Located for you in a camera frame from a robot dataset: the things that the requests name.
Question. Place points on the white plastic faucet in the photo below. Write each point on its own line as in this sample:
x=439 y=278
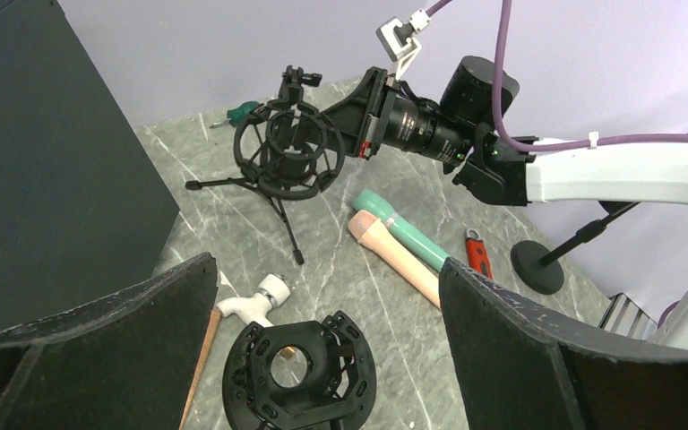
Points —
x=272 y=292

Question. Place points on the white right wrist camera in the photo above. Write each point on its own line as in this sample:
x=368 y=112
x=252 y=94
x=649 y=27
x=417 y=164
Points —
x=399 y=40

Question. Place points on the wooden block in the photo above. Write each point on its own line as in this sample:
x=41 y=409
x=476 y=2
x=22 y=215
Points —
x=201 y=362

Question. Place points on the green handle screwdriver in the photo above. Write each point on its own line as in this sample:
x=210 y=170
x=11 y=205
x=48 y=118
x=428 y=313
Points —
x=236 y=115

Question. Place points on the black round base shock mount stand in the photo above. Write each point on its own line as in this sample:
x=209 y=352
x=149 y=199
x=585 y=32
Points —
x=301 y=375

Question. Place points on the dark teal-edged board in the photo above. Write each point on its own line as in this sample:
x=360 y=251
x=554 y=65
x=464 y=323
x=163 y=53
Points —
x=83 y=211

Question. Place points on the black tripod shock mount stand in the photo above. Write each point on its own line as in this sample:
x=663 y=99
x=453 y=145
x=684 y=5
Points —
x=286 y=150

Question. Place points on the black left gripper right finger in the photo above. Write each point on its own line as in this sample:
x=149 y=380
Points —
x=523 y=365

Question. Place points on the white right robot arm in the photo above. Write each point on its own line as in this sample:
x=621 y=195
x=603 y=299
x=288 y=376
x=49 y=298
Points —
x=477 y=95

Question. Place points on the red handle adjustable wrench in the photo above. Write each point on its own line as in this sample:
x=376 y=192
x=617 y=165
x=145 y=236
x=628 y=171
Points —
x=476 y=253

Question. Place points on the pink microphone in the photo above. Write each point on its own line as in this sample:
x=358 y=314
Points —
x=369 y=231

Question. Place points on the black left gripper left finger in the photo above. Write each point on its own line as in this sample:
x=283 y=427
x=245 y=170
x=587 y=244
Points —
x=123 y=361

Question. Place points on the black right round base stand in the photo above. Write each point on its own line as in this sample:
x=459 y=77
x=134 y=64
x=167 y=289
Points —
x=620 y=176

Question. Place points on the mint green microphone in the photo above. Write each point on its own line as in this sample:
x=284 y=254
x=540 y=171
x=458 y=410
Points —
x=405 y=232

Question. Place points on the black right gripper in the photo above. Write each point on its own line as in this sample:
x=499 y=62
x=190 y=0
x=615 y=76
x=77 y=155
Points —
x=392 y=115

